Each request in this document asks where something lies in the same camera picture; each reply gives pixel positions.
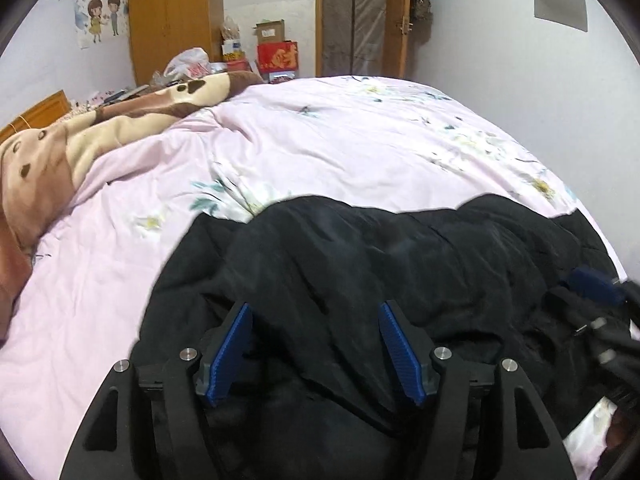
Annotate black puffer jacket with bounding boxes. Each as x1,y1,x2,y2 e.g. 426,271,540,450
131,195,615,479

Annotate person's right hand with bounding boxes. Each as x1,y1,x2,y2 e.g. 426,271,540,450
590,408,639,480

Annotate pink floral bed quilt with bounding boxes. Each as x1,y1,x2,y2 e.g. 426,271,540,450
1,77,622,479

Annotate brown beige plush blanket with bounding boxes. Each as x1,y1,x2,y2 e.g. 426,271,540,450
1,72,262,340

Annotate wooden bed headboard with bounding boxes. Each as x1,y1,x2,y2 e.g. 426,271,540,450
0,90,70,141

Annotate dark bag hanging on door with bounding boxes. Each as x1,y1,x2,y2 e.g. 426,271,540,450
410,0,433,42

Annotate white plastic bag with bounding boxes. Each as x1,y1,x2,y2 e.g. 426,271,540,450
163,47,210,79

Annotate wooden framed door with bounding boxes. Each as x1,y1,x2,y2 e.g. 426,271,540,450
314,0,412,78

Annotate red gift box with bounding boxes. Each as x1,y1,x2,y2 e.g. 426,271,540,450
257,41,298,74

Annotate brown cardboard box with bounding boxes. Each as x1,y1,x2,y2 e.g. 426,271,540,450
255,20,285,44

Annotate orange wooden wardrobe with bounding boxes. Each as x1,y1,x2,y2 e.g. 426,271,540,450
128,0,224,84

